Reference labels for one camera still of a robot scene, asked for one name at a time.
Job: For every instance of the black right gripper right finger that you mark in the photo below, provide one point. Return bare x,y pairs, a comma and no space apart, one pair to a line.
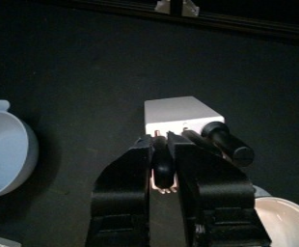
217,199

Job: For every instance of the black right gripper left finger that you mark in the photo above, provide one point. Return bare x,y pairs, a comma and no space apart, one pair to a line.
122,193

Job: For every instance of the white wooden knife block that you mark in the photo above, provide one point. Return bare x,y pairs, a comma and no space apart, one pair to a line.
178,112

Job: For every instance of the black table edge rail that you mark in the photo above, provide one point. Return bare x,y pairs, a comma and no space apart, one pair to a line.
252,25

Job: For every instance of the white metal bracket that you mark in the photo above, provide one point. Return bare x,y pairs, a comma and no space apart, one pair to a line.
163,5
192,8

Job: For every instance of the black vertical frame pole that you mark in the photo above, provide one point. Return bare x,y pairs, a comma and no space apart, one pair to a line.
177,6

